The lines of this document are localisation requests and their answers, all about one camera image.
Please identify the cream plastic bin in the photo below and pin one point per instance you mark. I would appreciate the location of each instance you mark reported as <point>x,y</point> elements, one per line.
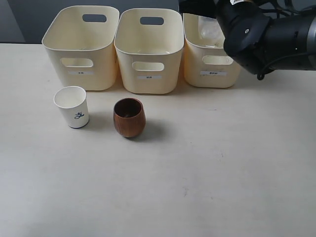
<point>149,44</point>
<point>80,46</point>
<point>206,66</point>

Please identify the white paper cup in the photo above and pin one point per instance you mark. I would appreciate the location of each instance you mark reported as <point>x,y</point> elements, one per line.
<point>71,102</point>

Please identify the clear plastic bottle white cap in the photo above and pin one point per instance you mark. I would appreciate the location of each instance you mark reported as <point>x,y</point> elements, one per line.
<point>210,33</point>

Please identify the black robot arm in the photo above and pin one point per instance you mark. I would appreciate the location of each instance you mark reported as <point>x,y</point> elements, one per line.
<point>262,40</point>

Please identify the right cream plastic bin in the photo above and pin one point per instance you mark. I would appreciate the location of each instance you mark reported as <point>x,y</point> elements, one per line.
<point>206,66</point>

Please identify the middle cream plastic bin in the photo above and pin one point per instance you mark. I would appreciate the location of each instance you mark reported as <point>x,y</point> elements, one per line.
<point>149,44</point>

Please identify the brown wooden cup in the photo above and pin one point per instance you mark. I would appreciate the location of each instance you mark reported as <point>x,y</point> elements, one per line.
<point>129,117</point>

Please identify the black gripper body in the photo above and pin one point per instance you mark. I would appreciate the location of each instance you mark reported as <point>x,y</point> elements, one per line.
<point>205,8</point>

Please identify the left cream plastic bin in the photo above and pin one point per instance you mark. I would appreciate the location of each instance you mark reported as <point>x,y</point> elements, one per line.
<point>80,46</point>

